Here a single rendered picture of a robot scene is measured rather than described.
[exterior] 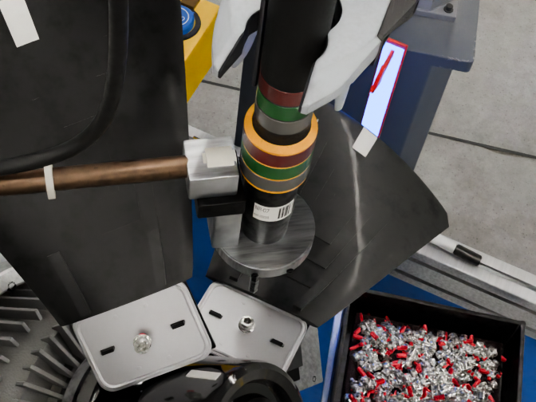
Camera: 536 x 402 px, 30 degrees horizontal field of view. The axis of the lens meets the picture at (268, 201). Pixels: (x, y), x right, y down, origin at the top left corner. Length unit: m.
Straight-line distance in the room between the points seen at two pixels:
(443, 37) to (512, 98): 1.32
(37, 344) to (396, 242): 0.33
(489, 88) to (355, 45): 2.11
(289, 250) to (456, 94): 1.93
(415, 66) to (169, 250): 0.66
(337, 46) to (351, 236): 0.41
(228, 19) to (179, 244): 0.25
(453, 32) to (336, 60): 0.81
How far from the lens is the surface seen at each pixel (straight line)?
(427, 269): 1.29
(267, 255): 0.66
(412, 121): 1.40
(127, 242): 0.72
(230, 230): 0.65
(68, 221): 0.71
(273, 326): 0.83
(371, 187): 0.94
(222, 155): 0.60
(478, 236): 2.35
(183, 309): 0.74
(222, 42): 0.51
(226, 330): 0.82
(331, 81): 0.50
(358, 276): 0.88
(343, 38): 0.51
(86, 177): 0.59
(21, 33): 0.70
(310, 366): 1.04
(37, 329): 0.84
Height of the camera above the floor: 1.93
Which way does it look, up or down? 57 degrees down
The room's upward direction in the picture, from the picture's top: 10 degrees clockwise
